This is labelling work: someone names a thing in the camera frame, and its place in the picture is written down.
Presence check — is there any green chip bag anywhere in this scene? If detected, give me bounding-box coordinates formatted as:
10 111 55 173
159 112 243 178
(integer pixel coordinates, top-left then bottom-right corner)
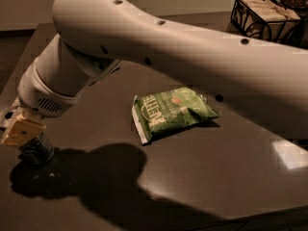
132 87 219 144

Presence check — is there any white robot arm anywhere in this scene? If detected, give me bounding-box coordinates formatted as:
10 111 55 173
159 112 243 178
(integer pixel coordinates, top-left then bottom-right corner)
1 0 308 146

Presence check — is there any silver redbull can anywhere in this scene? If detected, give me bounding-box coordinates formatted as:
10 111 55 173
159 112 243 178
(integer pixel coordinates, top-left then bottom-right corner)
0 110 56 166

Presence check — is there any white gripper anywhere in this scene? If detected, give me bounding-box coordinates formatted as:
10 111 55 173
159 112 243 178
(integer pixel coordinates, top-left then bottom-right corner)
1 59 80 147

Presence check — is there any black wire basket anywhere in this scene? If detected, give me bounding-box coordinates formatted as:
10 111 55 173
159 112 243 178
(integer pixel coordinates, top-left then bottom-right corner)
231 0 301 43

